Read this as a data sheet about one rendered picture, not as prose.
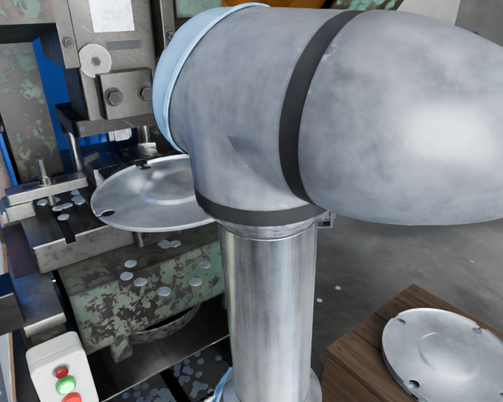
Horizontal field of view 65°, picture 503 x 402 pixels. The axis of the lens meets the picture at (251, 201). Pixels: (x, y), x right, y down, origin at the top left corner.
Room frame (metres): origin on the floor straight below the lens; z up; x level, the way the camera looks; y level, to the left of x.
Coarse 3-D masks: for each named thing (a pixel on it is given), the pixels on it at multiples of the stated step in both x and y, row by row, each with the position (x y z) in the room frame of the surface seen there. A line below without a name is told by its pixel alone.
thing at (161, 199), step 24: (168, 168) 0.71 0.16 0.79; (96, 192) 0.62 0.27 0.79; (120, 192) 0.61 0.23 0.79; (144, 192) 0.60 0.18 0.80; (168, 192) 0.59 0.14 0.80; (192, 192) 0.59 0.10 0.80; (120, 216) 0.53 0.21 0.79; (144, 216) 0.52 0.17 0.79; (168, 216) 0.52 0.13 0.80; (192, 216) 0.52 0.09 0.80
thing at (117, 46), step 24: (72, 0) 0.71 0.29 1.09; (96, 0) 0.73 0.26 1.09; (120, 0) 0.76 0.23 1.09; (144, 0) 0.78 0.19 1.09; (96, 24) 0.73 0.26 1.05; (120, 24) 0.75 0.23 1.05; (144, 24) 0.78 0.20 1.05; (96, 48) 0.71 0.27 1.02; (120, 48) 0.75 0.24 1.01; (144, 48) 0.77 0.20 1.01; (72, 72) 0.74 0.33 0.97; (96, 72) 0.71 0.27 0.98; (120, 72) 0.72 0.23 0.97; (144, 72) 0.74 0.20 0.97; (72, 96) 0.77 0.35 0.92; (96, 96) 0.72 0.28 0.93; (120, 96) 0.70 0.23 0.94; (144, 96) 0.72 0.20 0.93
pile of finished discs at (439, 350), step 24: (408, 312) 0.75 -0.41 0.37; (432, 312) 0.75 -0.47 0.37; (384, 336) 0.67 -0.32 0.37; (408, 336) 0.67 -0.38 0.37; (432, 336) 0.67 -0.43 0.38; (456, 336) 0.67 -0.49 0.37; (480, 336) 0.67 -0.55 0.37; (384, 360) 0.62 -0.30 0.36; (408, 360) 0.60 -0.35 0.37; (432, 360) 0.60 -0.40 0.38; (456, 360) 0.60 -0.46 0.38; (480, 360) 0.60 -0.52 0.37; (408, 384) 0.54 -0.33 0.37; (432, 384) 0.54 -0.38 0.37; (456, 384) 0.54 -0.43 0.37; (480, 384) 0.54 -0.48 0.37
